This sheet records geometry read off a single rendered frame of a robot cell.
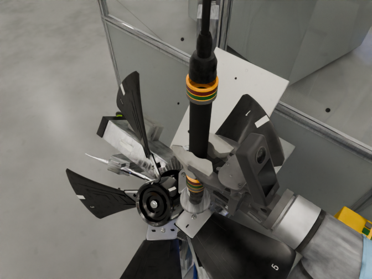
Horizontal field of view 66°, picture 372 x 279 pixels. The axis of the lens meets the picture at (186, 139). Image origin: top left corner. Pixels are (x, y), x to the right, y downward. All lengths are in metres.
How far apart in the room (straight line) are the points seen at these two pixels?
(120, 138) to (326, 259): 0.75
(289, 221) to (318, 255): 0.06
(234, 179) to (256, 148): 0.09
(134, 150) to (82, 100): 1.94
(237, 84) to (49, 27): 3.35
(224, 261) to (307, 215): 0.35
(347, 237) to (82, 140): 2.29
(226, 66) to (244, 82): 0.08
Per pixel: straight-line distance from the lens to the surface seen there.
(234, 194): 0.46
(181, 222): 0.77
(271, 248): 0.78
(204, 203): 0.67
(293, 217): 0.46
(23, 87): 3.26
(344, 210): 1.04
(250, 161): 0.39
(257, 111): 0.70
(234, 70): 0.93
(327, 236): 0.46
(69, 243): 2.14
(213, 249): 0.76
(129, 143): 1.00
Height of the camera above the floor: 1.91
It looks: 53 degrees down
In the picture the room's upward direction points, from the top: straight up
